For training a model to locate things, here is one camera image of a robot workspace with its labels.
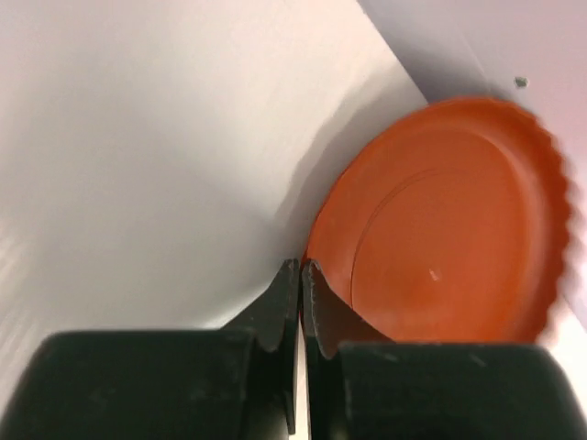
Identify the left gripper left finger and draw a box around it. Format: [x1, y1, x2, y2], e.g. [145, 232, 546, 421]
[1, 259, 299, 439]

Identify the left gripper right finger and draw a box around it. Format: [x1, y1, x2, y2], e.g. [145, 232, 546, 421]
[301, 261, 586, 439]

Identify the orange-red plate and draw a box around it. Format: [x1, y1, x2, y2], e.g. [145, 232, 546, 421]
[305, 97, 571, 343]

